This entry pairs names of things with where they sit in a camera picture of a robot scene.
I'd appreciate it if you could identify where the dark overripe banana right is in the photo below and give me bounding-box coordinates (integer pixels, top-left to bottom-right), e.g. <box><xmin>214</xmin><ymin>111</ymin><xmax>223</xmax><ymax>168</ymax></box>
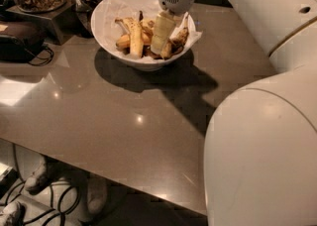
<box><xmin>170</xmin><ymin>16</ymin><xmax>189</xmax><ymax>55</ymax></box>

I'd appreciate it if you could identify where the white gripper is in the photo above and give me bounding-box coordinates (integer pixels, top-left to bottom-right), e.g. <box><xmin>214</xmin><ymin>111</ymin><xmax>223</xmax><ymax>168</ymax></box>
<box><xmin>151</xmin><ymin>0</ymin><xmax>195</xmax><ymax>55</ymax></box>

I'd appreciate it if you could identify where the white sock foot right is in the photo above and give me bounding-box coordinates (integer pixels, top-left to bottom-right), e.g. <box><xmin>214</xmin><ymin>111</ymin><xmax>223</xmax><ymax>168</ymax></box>
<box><xmin>87</xmin><ymin>174</ymin><xmax>108</xmax><ymax>214</ymax></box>

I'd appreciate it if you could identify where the white sock foot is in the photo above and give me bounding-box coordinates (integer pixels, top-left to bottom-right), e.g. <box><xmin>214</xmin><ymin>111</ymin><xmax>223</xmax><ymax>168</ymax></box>
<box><xmin>24</xmin><ymin>157</ymin><xmax>59</xmax><ymax>195</ymax></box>
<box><xmin>87</xmin><ymin>174</ymin><xmax>108</xmax><ymax>214</ymax></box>

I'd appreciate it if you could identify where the scoop with white handle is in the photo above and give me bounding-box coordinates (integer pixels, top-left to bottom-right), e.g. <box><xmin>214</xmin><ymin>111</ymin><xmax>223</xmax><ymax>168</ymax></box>
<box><xmin>74</xmin><ymin>0</ymin><xmax>92</xmax><ymax>13</ymax></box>

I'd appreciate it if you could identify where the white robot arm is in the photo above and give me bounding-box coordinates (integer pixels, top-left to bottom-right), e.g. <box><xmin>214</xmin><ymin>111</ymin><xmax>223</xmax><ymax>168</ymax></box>
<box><xmin>158</xmin><ymin>0</ymin><xmax>317</xmax><ymax>226</ymax></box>

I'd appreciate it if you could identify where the black device with cable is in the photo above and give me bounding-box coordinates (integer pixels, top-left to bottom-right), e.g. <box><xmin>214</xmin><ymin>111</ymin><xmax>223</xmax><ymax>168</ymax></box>
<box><xmin>0</xmin><ymin>21</ymin><xmax>54</xmax><ymax>66</ymax></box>

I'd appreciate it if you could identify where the white sock foot corner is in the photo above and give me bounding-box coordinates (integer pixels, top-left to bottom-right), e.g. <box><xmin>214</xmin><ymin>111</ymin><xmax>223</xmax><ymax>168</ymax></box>
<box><xmin>0</xmin><ymin>202</ymin><xmax>22</xmax><ymax>226</ymax></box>

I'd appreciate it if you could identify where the lying yellow banana underneath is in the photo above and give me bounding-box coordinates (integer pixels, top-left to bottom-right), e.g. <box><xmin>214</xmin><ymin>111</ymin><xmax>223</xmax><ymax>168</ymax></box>
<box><xmin>116</xmin><ymin>33</ymin><xmax>152</xmax><ymax>49</ymax></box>

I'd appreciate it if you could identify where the grey metal stand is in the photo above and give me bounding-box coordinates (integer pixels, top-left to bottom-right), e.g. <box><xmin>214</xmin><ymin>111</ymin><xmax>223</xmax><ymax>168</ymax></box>
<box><xmin>5</xmin><ymin>1</ymin><xmax>79</xmax><ymax>45</ymax></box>

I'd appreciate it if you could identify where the spotted yellow banana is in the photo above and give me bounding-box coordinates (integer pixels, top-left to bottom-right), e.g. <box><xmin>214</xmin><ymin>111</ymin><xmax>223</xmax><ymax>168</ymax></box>
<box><xmin>140</xmin><ymin>18</ymin><xmax>171</xmax><ymax>59</ymax></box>
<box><xmin>115</xmin><ymin>17</ymin><xmax>144</xmax><ymax>58</ymax></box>

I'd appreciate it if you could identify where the white sock foot left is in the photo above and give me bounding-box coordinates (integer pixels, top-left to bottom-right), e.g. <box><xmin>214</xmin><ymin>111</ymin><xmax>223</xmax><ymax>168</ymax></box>
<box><xmin>24</xmin><ymin>157</ymin><xmax>59</xmax><ymax>195</ymax></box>

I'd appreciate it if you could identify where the white paper liner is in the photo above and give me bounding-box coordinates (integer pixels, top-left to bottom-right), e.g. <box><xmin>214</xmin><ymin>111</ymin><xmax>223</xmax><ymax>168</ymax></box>
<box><xmin>91</xmin><ymin>0</ymin><xmax>201</xmax><ymax>71</ymax></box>

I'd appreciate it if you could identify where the white bowl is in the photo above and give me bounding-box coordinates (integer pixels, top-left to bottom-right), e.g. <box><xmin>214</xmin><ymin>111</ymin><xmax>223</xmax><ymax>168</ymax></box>
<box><xmin>91</xmin><ymin>0</ymin><xmax>201</xmax><ymax>71</ymax></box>

